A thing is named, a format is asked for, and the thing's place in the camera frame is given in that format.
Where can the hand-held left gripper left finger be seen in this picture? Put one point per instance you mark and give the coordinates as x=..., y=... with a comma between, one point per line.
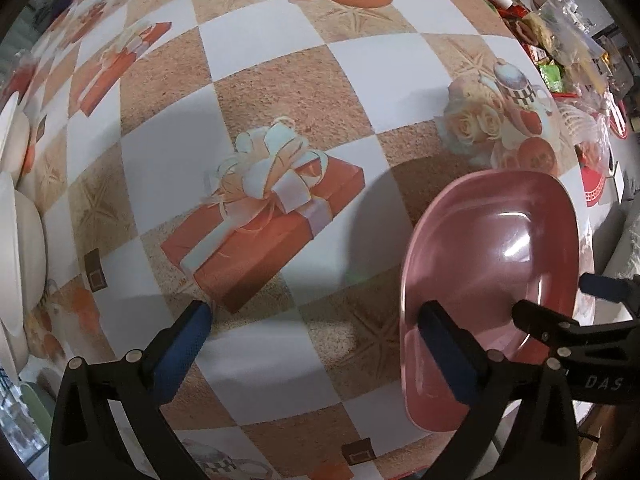
x=185, y=345

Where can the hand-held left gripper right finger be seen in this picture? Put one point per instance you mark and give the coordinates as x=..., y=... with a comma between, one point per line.
x=450, y=360

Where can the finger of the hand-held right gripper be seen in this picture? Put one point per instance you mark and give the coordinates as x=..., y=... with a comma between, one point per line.
x=537, y=317
x=605, y=286

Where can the pink plate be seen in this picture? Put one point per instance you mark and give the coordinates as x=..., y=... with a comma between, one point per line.
x=490, y=285

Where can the grey fuzzy cloth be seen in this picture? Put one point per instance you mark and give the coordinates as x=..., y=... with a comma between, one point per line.
x=622, y=242

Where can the red plastic basket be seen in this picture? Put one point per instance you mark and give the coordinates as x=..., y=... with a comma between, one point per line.
x=592, y=186

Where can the red plate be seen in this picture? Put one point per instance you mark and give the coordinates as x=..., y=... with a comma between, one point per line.
x=620, y=120

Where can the green snack packet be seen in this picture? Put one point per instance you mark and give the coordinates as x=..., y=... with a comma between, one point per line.
x=552, y=76

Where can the clear plastic bag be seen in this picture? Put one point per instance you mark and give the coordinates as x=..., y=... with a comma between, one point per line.
x=570, y=25

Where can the checkered printed tablecloth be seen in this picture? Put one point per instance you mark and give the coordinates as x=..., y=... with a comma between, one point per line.
x=300, y=85

